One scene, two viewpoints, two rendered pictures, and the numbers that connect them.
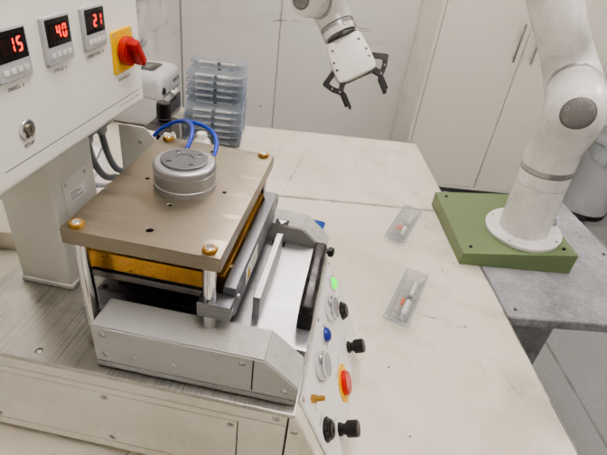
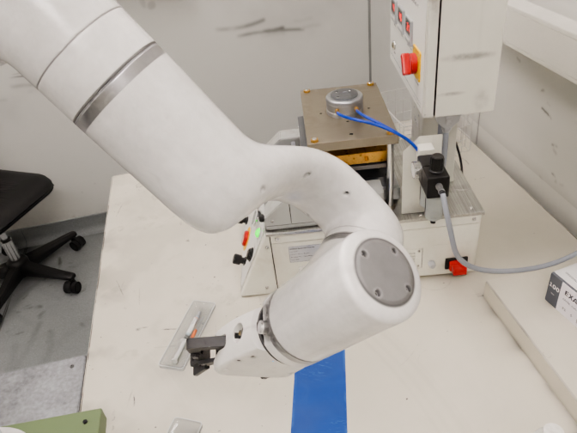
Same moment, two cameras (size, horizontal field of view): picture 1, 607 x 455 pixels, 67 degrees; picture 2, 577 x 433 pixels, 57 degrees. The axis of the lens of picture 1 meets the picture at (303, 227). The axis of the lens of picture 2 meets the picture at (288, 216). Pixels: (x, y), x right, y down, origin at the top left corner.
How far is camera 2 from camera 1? 1.58 m
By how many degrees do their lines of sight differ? 111
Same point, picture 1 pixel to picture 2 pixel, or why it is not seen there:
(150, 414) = not seen: hidden behind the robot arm
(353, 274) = not seen: hidden behind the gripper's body
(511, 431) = (137, 264)
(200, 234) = (315, 94)
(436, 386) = (180, 274)
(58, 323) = (397, 151)
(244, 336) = (292, 134)
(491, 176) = not seen: outside the picture
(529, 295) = (39, 393)
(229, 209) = (311, 106)
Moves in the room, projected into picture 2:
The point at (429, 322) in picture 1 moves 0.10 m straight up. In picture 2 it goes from (171, 323) to (160, 290)
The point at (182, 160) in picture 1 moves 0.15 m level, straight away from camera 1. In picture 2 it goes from (344, 93) to (382, 118)
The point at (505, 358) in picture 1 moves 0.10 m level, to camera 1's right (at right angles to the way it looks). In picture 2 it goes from (114, 310) to (71, 316)
